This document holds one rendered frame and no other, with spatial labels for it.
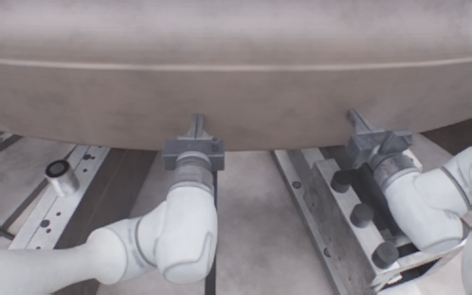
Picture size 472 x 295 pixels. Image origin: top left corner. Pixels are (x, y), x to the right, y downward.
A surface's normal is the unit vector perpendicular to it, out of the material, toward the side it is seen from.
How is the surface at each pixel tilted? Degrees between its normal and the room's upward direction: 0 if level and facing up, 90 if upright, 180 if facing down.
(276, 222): 0
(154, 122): 90
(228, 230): 0
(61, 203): 0
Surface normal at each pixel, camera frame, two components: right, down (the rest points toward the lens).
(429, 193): -0.50, -0.54
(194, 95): 0.02, 0.70
